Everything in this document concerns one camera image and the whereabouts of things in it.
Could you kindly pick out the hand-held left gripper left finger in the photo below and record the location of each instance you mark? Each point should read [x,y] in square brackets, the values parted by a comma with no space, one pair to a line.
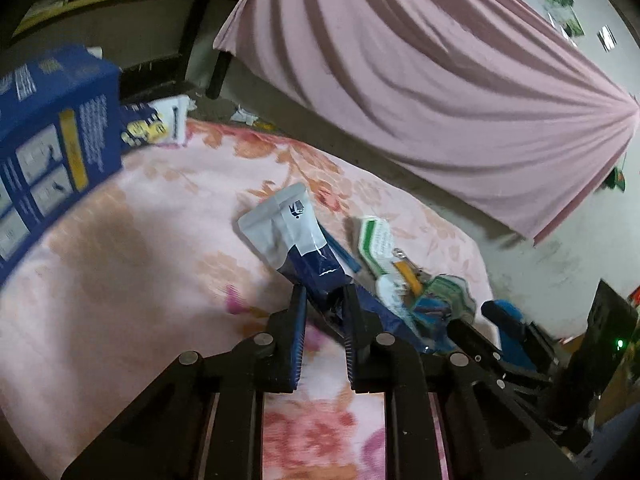
[298,342]

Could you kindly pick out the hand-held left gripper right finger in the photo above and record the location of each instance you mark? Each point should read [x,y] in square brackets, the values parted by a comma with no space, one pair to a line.
[350,347]

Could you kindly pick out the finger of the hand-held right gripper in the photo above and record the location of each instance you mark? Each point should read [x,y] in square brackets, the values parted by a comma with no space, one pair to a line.
[470,342]
[500,316]

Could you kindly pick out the yellow plastic object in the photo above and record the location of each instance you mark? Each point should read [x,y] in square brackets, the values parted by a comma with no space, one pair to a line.
[409,274]

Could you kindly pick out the grey and blue pouch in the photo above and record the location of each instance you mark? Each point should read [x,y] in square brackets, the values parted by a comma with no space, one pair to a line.
[287,225]

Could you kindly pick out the white paper packet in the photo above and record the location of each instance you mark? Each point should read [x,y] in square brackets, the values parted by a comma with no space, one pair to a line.
[175,120]

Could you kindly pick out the dark blue yellow-print packet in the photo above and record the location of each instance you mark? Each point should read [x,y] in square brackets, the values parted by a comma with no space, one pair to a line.
[142,132]

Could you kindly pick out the blue cardboard box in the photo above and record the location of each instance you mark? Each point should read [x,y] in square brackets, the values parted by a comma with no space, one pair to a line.
[50,125]

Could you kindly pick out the blue plastic basin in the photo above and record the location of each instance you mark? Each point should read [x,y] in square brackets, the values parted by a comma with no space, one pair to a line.
[515,351]

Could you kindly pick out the blue plastic wrapper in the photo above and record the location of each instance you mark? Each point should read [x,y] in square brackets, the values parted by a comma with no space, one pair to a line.
[387,316]

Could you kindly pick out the green blister pack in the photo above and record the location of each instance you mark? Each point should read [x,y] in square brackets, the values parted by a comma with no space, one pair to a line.
[442,294]

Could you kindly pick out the white and green packet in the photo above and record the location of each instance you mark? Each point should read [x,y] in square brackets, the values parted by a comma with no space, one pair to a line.
[375,240]

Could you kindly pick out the white paper scrap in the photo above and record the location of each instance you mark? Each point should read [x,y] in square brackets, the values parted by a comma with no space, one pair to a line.
[246,115]

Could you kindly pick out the pink hanging cloth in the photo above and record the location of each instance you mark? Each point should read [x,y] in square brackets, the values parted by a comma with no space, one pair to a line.
[400,85]

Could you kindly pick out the wooden shelf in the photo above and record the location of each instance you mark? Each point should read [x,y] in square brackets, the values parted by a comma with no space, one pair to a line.
[125,2]

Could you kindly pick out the green wall sticker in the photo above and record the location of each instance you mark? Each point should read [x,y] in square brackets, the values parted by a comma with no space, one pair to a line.
[616,176]

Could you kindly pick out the black metal post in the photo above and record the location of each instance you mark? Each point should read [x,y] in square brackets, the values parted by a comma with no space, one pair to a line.
[219,72]

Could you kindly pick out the white wall socket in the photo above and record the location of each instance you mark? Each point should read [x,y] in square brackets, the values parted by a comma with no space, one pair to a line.
[606,38]

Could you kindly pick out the green and white wall poster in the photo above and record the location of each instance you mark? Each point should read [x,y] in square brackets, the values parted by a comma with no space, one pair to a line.
[562,10]

